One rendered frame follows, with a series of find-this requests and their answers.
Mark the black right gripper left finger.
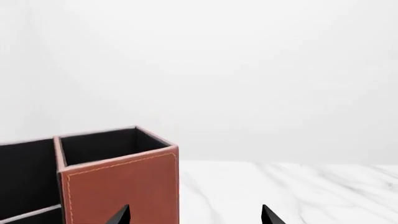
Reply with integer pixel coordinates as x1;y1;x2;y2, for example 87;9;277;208
104;204;131;224

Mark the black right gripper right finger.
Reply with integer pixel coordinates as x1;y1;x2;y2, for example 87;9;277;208
261;203;287;224

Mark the brown leather desk caddy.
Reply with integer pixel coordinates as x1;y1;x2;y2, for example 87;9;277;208
0;125;180;224

